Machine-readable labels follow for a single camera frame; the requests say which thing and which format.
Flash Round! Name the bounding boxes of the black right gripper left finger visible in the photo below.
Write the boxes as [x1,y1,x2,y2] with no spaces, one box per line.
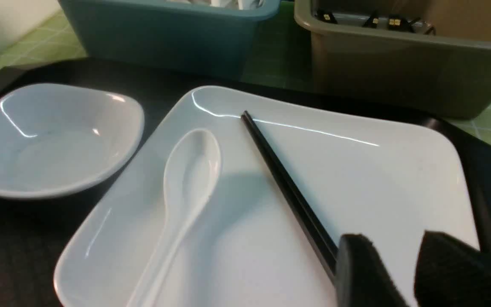
[335,234,407,307]

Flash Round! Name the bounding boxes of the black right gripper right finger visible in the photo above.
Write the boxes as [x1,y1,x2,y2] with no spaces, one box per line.
[414,231,491,307]

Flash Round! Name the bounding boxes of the black chopsticks pair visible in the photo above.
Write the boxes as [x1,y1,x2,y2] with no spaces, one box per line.
[240,110,338,284]

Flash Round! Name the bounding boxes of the large white square plate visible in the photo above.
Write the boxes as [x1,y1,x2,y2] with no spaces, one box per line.
[53,86,479,307]

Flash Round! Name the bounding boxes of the white ceramic soup spoon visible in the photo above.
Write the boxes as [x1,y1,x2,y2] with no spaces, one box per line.
[127,128,222,307]

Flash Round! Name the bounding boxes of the brown plastic chopstick bin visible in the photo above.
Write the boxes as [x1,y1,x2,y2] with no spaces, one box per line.
[294,0,491,120]

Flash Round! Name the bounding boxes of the black chopsticks in bin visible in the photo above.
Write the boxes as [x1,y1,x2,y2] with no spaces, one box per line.
[313,9,437,36]

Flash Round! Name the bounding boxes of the teal plastic spoon bin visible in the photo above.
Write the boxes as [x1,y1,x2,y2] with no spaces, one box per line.
[59,0,280,80]

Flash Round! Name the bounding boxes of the black serving tray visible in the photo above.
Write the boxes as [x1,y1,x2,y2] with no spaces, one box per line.
[0,58,491,307]

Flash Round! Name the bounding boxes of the small white square bowl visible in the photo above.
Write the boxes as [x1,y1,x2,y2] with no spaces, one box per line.
[0,83,145,200]

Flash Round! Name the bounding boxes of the large white plastic tub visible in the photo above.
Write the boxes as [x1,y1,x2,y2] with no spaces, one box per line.
[0,0,61,52]

